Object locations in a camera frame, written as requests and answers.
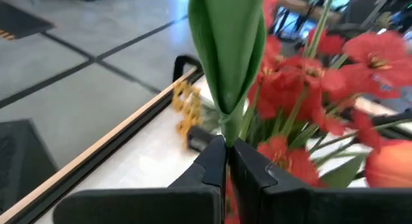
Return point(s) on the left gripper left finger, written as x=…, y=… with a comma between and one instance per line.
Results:
x=180, y=204

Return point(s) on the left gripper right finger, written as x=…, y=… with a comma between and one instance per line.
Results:
x=289, y=204

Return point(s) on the yellow artificial flower bunch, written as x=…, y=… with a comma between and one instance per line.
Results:
x=188, y=101

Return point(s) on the orange artificial tulip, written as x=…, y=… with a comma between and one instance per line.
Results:
x=225, y=56
x=389, y=166

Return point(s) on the black perforated tower box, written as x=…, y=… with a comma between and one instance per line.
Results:
x=22, y=159

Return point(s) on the background wooden desk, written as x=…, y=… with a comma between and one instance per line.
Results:
x=302, y=5

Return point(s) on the black mat with striped edge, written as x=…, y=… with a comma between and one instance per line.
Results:
x=22, y=22

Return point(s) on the black curved bracket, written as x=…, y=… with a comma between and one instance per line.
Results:
x=188, y=57

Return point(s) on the black metal table frame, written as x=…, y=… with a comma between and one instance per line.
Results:
x=96, y=154

